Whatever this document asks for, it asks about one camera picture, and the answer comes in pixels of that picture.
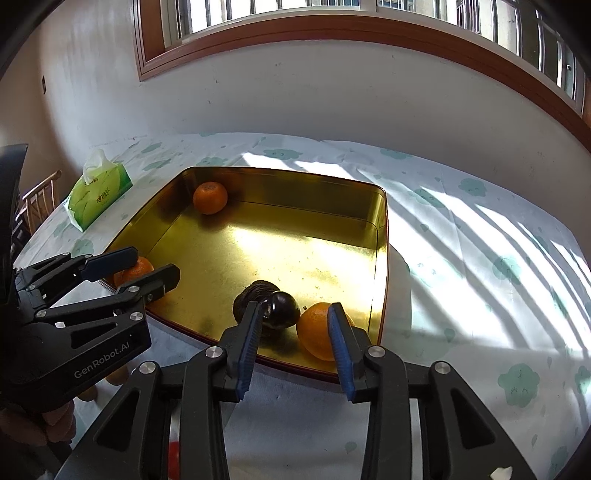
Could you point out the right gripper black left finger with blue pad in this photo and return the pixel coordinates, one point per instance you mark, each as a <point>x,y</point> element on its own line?
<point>129,438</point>

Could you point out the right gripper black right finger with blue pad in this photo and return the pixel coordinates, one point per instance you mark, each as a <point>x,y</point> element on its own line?
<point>460,437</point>

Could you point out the red toffee tin box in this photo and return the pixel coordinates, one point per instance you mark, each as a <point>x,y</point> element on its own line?
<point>318,238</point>

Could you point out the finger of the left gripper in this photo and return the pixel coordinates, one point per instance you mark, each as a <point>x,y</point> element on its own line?
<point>40,285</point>
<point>96,316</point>

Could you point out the red cherry tomato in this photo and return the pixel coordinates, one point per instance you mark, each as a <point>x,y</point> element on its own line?
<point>173,461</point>

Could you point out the dark wrinkled dried fruit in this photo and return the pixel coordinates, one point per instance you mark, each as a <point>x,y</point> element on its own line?
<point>258,291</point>

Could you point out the wooden chair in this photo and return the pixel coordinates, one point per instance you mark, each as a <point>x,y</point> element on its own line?
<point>35,206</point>

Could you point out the orange mandarin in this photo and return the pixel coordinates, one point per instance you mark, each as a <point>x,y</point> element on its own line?
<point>142,267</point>
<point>210,198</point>
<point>313,332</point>

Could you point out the shiny dark plum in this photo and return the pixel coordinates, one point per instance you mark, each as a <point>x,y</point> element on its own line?
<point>280,311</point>

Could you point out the orange mandarin in tin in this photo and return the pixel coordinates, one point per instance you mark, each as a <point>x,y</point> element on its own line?
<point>142,267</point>
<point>210,198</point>

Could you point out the brown wooden window frame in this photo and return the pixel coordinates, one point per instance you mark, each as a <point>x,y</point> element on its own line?
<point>393,28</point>

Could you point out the person's hand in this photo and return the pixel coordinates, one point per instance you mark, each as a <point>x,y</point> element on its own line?
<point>52,427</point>

